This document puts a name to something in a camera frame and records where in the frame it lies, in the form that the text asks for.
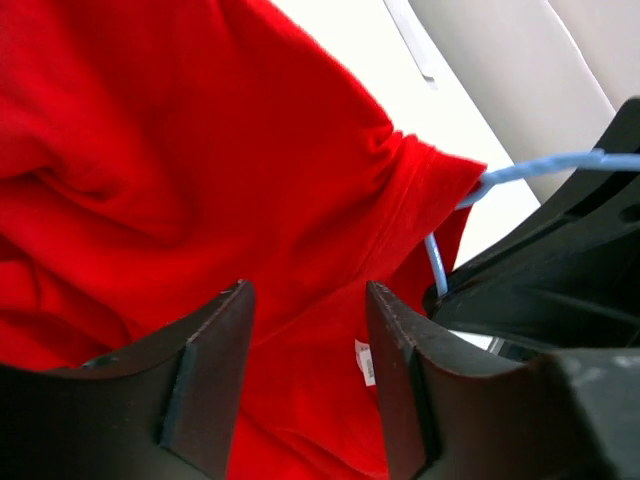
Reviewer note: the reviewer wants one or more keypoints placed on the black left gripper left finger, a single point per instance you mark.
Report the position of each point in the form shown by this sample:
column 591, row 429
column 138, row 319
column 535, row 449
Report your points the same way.
column 164, row 407

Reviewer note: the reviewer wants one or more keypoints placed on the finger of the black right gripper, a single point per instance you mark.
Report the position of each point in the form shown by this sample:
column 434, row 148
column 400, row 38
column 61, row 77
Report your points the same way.
column 567, row 277

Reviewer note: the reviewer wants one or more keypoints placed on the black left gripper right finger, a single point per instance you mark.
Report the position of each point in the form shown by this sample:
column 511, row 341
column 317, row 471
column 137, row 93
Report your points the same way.
column 449, row 410

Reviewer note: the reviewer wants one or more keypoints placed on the blue wire hanger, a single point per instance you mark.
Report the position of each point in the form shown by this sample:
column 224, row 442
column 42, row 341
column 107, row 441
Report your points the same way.
column 509, row 214

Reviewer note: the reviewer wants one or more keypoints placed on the red t shirt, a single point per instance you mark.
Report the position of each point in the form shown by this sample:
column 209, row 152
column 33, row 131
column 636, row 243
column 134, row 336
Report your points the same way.
column 155, row 152

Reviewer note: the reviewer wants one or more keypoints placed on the white clothes rack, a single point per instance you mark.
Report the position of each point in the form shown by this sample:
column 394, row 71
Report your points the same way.
column 419, row 44

